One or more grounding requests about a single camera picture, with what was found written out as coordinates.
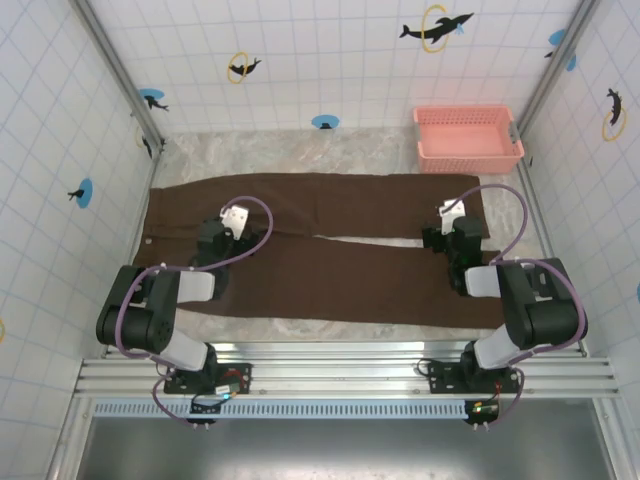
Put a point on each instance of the brown long pants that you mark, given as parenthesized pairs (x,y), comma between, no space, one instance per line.
(350,280)

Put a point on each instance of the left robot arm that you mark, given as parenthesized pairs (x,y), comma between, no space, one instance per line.
(135,325)

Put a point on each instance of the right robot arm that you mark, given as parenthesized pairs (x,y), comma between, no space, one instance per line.
(545,320)

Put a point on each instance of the pink plastic basket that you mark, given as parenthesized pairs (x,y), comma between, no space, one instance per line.
(465,162)

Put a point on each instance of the blue circle seal sticker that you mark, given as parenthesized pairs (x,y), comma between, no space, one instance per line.
(86,192)

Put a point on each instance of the green circuit board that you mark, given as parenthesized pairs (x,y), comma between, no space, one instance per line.
(485,409)
(227,391)

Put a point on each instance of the blue circle shark sticker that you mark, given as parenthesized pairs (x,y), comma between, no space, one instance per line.
(150,96)

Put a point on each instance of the blue oval sticker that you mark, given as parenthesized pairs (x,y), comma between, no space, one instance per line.
(324,121)

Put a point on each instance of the blue blob sticker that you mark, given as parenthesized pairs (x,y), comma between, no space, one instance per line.
(557,37)

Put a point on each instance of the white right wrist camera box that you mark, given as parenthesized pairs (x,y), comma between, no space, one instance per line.
(451,212)

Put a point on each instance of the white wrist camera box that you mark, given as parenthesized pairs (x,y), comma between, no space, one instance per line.
(451,212)
(235,217)

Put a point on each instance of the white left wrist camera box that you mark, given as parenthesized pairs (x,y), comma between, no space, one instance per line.
(235,217)

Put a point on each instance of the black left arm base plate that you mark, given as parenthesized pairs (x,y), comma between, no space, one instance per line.
(235,377)

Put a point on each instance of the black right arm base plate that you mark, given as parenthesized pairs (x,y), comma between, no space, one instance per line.
(442,377)

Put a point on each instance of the aluminium mounting rail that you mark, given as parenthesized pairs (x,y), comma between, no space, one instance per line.
(340,367)

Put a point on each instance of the aluminium corner post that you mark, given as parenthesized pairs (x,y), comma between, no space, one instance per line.
(555,65)
(120,70)

